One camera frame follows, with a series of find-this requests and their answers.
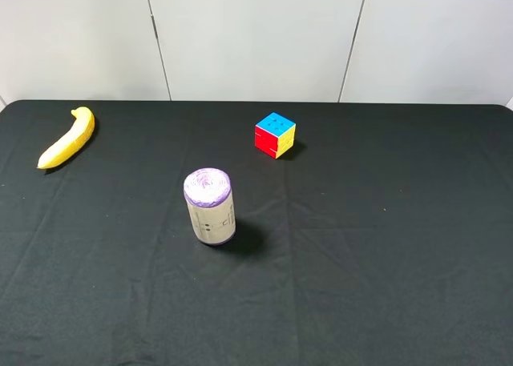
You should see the black tablecloth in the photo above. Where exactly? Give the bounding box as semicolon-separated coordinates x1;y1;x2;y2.
1;100;512;365

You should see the purple bag roll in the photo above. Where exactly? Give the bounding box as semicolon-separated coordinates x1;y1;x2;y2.
183;167;236;246

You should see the colourful puzzle cube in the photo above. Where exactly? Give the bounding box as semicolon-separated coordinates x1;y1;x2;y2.
254;112;296;159

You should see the yellow banana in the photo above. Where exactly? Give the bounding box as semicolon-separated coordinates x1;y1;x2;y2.
37;107;95;170

